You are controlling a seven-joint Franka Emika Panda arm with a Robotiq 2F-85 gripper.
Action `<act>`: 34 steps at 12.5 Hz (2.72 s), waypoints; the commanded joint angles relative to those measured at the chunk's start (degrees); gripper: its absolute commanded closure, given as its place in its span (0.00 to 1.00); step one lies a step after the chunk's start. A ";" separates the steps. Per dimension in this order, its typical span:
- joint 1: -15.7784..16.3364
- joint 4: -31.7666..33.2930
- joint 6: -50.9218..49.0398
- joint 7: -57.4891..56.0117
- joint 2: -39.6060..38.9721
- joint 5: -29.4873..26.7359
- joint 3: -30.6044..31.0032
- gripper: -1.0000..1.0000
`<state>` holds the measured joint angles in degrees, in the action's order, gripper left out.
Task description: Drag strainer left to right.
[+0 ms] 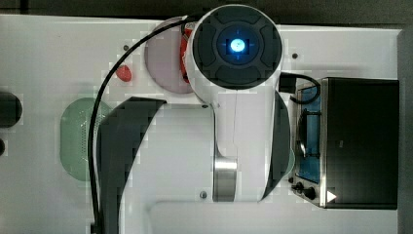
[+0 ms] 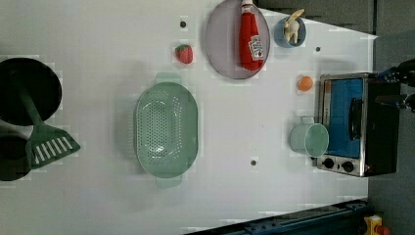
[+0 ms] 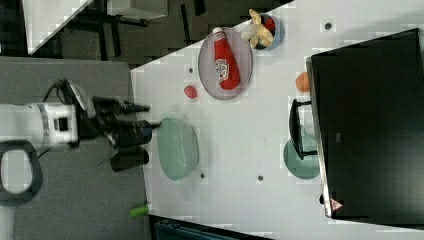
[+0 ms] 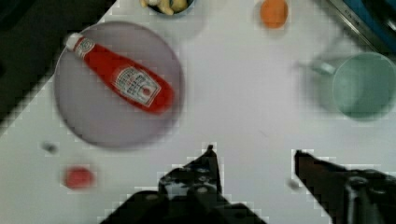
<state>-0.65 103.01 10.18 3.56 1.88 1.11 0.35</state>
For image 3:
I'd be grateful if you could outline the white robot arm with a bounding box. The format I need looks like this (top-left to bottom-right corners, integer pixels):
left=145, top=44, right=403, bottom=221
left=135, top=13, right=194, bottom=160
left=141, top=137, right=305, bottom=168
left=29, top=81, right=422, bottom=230
left=1, top=97, right=159, bottom=207

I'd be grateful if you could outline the red ketchup bottle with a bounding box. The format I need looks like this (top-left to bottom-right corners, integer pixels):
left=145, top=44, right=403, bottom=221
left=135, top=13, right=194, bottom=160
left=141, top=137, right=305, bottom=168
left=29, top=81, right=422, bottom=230
left=212, top=27, right=240, bottom=90

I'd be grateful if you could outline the blue bowl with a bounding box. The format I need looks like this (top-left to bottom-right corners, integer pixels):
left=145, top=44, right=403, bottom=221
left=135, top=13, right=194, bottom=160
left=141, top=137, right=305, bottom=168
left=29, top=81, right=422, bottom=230
left=256, top=13, right=285, bottom=51

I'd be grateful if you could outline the black cylinder upper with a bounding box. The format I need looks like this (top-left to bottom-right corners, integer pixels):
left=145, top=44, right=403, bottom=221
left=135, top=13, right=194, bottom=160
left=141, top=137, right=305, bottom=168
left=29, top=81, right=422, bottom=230
left=116, top=120, right=153, bottom=148

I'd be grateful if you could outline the green marker pen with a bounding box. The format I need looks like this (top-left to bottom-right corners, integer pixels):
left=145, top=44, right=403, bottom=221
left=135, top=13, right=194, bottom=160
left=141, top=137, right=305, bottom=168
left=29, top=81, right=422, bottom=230
left=129, top=205, right=149, bottom=218

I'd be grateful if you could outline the green round plate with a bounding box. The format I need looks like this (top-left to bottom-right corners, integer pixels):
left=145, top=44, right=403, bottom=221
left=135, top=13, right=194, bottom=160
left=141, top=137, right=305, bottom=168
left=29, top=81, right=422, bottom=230
left=283, top=126, right=320, bottom=180

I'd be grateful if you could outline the small red toy fruit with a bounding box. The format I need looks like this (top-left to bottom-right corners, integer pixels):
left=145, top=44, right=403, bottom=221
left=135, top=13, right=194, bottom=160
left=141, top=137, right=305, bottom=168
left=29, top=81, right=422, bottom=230
left=184, top=85, right=198, bottom=99

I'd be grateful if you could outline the white side table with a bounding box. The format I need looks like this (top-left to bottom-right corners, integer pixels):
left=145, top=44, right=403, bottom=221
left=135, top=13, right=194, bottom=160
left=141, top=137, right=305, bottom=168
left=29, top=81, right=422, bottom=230
left=21, top=0, right=93, bottom=55

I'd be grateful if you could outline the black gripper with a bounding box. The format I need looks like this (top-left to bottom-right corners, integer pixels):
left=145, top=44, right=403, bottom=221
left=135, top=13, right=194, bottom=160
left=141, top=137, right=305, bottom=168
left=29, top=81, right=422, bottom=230
left=77, top=96, right=161, bottom=149

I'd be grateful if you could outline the red toy in bowl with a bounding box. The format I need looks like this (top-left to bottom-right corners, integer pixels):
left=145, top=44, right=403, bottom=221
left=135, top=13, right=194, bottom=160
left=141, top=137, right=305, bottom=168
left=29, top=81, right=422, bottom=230
left=264, top=17, right=276, bottom=31

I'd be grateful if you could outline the black microwave oven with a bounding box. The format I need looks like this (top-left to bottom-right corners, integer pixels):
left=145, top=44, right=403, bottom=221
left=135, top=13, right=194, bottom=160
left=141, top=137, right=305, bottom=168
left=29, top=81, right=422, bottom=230
left=289, top=28, right=424, bottom=228

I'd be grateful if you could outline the black cylinder lower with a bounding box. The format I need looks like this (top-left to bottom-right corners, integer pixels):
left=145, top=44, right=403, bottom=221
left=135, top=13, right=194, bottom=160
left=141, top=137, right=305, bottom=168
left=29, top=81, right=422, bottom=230
left=110, top=148, right=149, bottom=172

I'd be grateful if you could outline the orange toy fruit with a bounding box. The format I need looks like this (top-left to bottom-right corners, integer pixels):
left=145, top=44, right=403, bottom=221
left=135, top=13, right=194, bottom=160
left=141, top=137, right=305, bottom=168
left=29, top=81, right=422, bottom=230
left=295, top=72, right=310, bottom=92

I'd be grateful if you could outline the grey oval plate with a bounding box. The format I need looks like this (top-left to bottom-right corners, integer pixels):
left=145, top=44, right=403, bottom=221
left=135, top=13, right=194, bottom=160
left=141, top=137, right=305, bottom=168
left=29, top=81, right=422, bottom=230
left=198, top=27, right=253, bottom=100

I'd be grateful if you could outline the green plastic strainer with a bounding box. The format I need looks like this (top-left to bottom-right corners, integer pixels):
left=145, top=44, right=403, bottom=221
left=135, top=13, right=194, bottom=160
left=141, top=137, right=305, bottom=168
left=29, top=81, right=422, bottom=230
left=157, top=118, right=199, bottom=181

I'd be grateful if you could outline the black cylinder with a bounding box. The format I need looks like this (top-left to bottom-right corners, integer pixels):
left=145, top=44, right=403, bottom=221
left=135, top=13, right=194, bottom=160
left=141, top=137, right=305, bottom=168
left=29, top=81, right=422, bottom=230
left=116, top=120, right=153, bottom=148
left=110, top=148, right=149, bottom=172

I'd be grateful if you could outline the yellow plush toy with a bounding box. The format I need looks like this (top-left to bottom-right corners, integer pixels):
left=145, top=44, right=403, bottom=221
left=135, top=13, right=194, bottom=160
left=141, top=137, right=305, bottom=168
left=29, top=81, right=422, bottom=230
left=241, top=9, right=274, bottom=48

